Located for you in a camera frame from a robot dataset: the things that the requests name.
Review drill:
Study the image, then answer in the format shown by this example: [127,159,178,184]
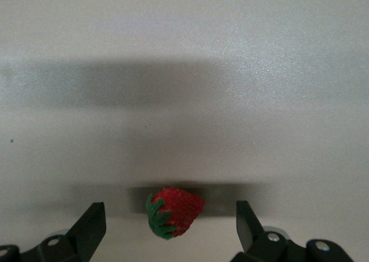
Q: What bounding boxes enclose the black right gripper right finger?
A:
[232,200,354,262]

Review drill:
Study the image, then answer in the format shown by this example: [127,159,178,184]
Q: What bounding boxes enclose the red toy strawberry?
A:
[145,187,206,240]

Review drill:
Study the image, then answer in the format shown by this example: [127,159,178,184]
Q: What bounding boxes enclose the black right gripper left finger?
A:
[0,202,107,262]

